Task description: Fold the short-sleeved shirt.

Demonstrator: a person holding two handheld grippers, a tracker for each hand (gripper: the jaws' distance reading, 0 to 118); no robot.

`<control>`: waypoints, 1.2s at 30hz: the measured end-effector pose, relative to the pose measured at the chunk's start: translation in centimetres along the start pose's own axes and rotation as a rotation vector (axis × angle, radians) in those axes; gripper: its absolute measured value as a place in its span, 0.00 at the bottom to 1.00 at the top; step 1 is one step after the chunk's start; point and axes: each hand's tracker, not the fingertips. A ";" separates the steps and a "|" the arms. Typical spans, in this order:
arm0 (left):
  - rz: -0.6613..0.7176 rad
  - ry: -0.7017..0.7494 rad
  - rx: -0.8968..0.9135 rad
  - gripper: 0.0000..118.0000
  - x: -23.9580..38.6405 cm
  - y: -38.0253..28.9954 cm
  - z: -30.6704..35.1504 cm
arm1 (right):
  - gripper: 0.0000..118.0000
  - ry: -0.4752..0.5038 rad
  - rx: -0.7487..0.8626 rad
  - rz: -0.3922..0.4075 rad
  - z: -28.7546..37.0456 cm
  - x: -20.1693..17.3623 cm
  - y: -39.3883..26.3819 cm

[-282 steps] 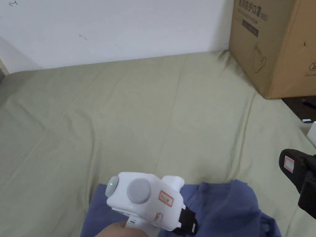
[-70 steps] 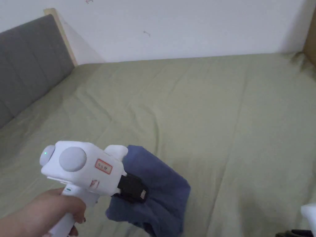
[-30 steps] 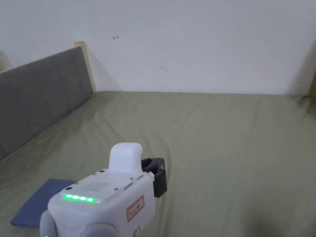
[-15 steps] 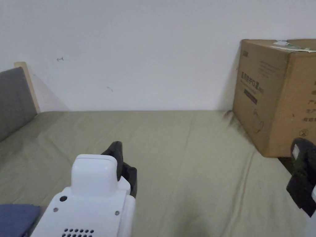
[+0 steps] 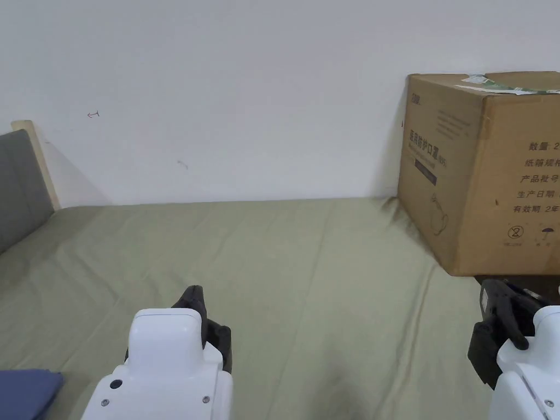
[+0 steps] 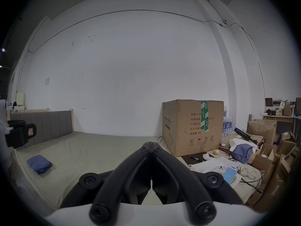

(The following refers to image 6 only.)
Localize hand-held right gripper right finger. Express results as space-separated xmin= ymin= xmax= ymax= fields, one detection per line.
xmin=152 ymin=143 xmax=244 ymax=225

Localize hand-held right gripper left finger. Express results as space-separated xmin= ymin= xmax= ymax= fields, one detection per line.
xmin=59 ymin=142 xmax=153 ymax=226

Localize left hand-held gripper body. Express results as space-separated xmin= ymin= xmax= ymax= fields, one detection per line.
xmin=0 ymin=98 xmax=37 ymax=149

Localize grey padded headboard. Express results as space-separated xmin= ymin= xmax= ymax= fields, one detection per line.
xmin=10 ymin=110 xmax=74 ymax=148

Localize white paper sheets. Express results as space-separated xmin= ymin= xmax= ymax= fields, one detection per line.
xmin=190 ymin=157 xmax=241 ymax=176

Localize folded dark blue garment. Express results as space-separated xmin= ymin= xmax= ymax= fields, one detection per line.
xmin=26 ymin=155 xmax=53 ymax=175

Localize bed with beige sheet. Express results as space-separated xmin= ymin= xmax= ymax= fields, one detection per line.
xmin=14 ymin=131 xmax=262 ymax=212

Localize large carton with green tape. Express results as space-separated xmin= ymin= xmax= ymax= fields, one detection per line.
xmin=162 ymin=99 xmax=224 ymax=157

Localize phone with lit screen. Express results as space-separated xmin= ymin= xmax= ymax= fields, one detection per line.
xmin=222 ymin=166 xmax=238 ymax=184

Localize pack of water bottles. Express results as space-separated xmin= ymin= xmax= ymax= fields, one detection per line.
xmin=222 ymin=106 xmax=235 ymax=136

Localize bunched blue cloth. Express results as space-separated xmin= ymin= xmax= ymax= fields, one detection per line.
xmin=232 ymin=144 xmax=253 ymax=164

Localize black tripod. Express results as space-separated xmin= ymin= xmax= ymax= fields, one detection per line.
xmin=234 ymin=127 xmax=264 ymax=149

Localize pile of open cartons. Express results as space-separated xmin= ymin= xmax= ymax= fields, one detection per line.
xmin=245 ymin=119 xmax=301 ymax=212

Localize wooden table with boxes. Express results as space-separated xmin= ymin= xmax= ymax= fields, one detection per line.
xmin=260 ymin=97 xmax=301 ymax=136

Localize thin looped cable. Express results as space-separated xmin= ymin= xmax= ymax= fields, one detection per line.
xmin=237 ymin=166 xmax=263 ymax=190

